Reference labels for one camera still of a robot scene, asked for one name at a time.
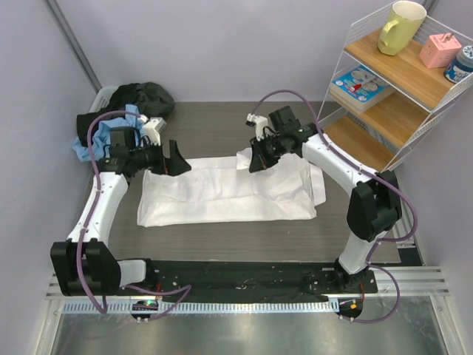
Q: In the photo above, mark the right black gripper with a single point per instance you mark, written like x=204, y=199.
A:
x=259, y=160

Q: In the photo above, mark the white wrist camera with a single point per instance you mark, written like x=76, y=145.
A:
x=152, y=128
x=258, y=123

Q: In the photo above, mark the white slotted cable duct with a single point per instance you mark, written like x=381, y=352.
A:
x=146, y=307

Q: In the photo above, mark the white long sleeve shirt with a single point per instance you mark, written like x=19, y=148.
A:
x=219, y=190

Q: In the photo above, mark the black shirt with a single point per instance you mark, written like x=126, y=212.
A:
x=150, y=98

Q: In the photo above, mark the blue white book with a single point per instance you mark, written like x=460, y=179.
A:
x=360, y=89

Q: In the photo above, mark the aluminium rail frame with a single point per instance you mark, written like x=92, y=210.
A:
x=423, y=316

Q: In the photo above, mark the blue white tin can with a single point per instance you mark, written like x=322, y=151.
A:
x=461, y=65

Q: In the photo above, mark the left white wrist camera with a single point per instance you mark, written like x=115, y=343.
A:
x=152, y=128

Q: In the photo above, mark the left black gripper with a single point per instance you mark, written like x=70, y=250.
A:
x=174, y=165

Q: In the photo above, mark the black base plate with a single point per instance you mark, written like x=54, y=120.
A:
x=217, y=281

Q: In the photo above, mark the pink cube box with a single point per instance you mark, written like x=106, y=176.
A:
x=439, y=50

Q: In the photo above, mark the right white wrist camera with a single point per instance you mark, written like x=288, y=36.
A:
x=258, y=123

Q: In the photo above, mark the white wire wooden shelf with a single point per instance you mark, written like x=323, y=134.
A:
x=383, y=135

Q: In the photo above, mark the grey plastic basket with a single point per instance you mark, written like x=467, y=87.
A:
x=103, y=99

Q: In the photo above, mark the light blue shirt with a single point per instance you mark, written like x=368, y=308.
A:
x=101, y=132

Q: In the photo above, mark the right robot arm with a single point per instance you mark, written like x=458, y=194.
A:
x=373, y=207

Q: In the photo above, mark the yellow green mug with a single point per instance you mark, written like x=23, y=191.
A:
x=404, y=19

